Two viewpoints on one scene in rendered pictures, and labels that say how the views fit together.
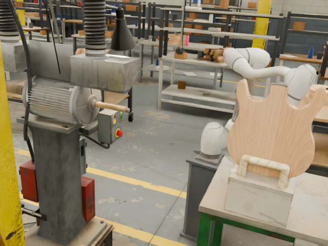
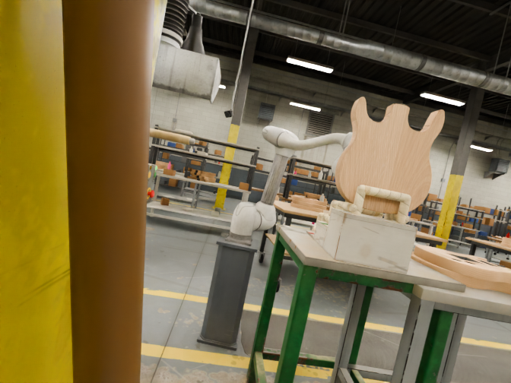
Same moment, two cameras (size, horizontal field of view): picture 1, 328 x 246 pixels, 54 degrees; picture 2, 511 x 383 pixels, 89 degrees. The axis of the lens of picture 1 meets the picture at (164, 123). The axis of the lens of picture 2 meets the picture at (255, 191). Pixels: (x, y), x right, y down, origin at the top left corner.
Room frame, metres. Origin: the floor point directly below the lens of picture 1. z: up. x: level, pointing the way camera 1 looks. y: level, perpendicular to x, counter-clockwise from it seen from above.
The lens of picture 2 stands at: (0.57, 0.39, 1.16)
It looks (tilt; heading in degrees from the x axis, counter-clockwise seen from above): 3 degrees down; 334
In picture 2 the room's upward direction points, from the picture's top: 12 degrees clockwise
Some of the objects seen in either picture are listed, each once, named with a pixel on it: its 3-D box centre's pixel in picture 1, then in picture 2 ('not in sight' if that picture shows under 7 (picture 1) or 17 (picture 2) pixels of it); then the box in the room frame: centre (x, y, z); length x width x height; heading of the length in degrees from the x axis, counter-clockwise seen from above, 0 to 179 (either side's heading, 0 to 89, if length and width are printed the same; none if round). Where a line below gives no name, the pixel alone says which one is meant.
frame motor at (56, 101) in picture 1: (63, 97); not in sight; (1.78, 0.58, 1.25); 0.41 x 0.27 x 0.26; 70
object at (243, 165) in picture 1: (242, 167); (358, 201); (1.25, -0.35, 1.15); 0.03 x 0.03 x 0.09
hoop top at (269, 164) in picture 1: (264, 162); (384, 194); (1.22, -0.43, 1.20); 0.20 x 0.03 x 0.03; 66
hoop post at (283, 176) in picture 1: (283, 177); (403, 210); (1.18, -0.51, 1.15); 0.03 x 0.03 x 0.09
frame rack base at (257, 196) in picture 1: (259, 194); (366, 238); (1.26, -0.45, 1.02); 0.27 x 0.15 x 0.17; 67
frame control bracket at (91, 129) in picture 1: (94, 127); not in sight; (1.92, 0.44, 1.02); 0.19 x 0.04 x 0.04; 160
